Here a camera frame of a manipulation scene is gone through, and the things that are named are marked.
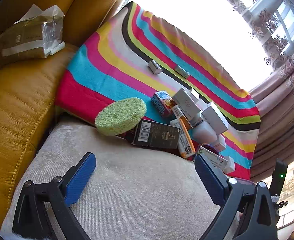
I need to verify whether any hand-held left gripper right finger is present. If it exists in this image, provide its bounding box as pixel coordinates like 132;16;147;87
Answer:
194;154;279;240

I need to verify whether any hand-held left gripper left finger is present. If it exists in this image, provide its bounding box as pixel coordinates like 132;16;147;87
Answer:
12;152;97;240

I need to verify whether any orange tissue pack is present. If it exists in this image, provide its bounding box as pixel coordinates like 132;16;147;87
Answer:
170;117;196;158

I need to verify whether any white foam block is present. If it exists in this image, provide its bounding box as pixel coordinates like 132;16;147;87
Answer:
193;121;217;143

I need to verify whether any red and blue tissue pack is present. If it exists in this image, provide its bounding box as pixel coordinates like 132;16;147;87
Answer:
151;90;175;118

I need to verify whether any silver box with rainbow end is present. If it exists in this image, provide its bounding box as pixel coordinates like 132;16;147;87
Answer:
174;64;190;78

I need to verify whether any white box with red print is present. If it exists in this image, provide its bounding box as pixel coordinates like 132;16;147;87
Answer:
197;146;225;172

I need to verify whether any white box with pink label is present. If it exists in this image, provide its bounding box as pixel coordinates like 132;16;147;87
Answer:
213;135;227;153

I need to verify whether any beige seat cushion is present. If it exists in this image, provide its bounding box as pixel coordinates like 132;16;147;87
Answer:
0;122;240;240

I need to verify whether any plain white box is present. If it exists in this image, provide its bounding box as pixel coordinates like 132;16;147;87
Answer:
202;102;229;134

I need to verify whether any black box with barcode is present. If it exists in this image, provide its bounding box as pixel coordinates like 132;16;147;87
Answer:
131;119;181;149

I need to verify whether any round green sponge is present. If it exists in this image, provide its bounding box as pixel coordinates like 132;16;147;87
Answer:
95;97;147;136

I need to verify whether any large grey box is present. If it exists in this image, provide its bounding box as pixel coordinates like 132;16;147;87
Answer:
172;87;202;120

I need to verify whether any yellow leather sofa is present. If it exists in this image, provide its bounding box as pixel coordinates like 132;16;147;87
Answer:
0;0;137;230

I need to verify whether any colourful striped cloth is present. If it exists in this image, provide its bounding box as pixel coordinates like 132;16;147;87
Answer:
55;1;261;180

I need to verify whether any small plain silver box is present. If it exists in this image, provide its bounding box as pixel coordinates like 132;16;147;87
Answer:
149;60;162;74

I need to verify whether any taped brown cardboard package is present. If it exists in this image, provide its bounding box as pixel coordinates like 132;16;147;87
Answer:
0;4;66;59

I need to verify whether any sheer floral curtain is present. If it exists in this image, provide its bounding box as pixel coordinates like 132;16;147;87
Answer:
197;0;294;75

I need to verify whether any white window frame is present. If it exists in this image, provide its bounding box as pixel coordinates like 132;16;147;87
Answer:
247;0;294;45

